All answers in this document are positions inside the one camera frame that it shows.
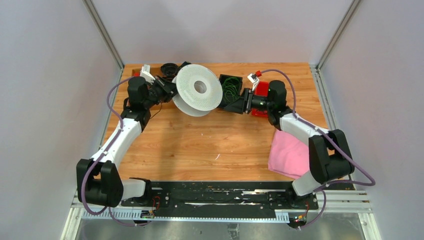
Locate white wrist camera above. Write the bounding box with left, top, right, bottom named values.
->
left=139, top=64, right=156, bottom=84
left=247, top=73, right=260, bottom=92

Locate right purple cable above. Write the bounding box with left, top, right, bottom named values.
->
left=254, top=68, right=377, bottom=230

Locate aluminium frame rail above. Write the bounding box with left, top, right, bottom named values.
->
left=310, top=0, right=381, bottom=240
left=60, top=0, right=124, bottom=240

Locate green wire in black bin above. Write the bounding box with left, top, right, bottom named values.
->
left=221, top=76, right=243, bottom=104

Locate dark patterned cloth roll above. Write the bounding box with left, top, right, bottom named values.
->
left=179, top=61, right=192, bottom=69

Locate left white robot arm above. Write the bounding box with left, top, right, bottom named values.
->
left=76, top=76, right=178, bottom=215

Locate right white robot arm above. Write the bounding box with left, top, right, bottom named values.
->
left=223, top=80, right=355, bottom=209

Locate pink cloth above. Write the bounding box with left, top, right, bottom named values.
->
left=268, top=130, right=310, bottom=179

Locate black plastic bin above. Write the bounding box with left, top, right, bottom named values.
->
left=219, top=74, right=243, bottom=101

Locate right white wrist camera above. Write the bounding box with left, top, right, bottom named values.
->
left=247, top=73, right=260, bottom=92

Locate wooden compartment tray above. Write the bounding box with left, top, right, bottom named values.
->
left=131, top=68, right=141, bottom=77

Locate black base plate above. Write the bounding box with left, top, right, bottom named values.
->
left=121, top=181, right=318, bottom=220

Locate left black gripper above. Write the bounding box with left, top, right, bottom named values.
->
left=143, top=75, right=185, bottom=109

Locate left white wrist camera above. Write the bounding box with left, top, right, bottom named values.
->
left=139, top=64, right=156, bottom=84

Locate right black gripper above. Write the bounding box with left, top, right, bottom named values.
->
left=224, top=88, right=274, bottom=115

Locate grey filament spool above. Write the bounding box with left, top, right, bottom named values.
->
left=172, top=64, right=223, bottom=117

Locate red plastic bin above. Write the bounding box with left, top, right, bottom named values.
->
left=251, top=81, right=269, bottom=118

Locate right aluminium frame rail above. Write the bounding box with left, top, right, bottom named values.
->
left=310, top=0, right=381, bottom=240

